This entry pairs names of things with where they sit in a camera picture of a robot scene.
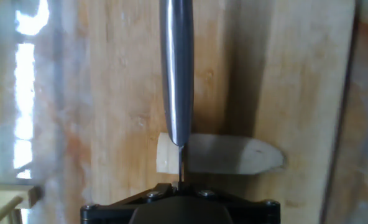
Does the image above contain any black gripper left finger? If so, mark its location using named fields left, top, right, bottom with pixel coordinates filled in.
left=80, top=182, right=179, bottom=224

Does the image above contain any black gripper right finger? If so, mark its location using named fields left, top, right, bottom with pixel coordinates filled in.
left=183, top=182, right=281, bottom=224

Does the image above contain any steel kitchen knife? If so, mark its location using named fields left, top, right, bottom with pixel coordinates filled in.
left=159, top=0, right=195, bottom=185

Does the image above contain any white radish piece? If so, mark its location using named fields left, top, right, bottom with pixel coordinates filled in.
left=183, top=133, right=286, bottom=175

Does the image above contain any white radish slice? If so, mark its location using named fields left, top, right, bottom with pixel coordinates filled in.
left=155, top=133, right=181, bottom=175

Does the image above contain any stained clear plastic sheet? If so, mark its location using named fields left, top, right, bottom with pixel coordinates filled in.
left=0, top=0, right=368, bottom=224

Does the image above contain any wooden peg rack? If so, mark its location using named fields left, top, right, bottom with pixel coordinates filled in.
left=0, top=183, right=45, bottom=224

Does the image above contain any wooden cutting board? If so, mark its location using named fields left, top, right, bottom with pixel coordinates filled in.
left=59, top=0, right=359, bottom=224

